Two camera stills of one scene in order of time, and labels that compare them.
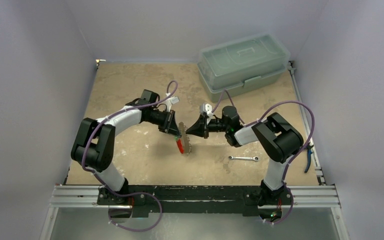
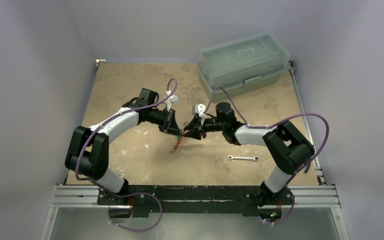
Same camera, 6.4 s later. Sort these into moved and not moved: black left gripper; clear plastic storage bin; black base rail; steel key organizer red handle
Moved: steel key organizer red handle
Not moved: clear plastic storage bin; black left gripper; black base rail
